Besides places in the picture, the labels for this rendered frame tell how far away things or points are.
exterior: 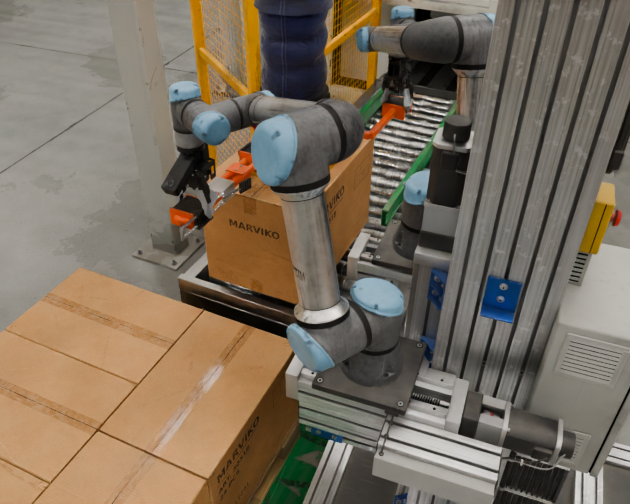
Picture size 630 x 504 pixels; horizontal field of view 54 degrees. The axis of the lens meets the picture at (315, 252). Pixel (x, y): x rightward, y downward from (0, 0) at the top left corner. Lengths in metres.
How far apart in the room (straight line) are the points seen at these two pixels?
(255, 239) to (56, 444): 0.88
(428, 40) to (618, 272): 0.73
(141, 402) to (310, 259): 1.08
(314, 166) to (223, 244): 1.11
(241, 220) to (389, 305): 0.88
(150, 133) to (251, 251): 1.21
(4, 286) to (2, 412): 1.49
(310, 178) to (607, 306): 0.74
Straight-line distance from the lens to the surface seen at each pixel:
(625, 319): 1.49
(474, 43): 1.69
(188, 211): 1.68
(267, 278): 2.17
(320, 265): 1.20
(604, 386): 1.54
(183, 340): 2.29
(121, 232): 3.83
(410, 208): 1.75
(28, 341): 2.45
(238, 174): 1.90
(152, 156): 3.23
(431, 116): 3.83
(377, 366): 1.43
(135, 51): 3.02
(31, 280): 3.63
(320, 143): 1.12
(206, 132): 1.45
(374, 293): 1.34
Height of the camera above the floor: 2.15
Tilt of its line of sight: 38 degrees down
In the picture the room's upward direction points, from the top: 1 degrees clockwise
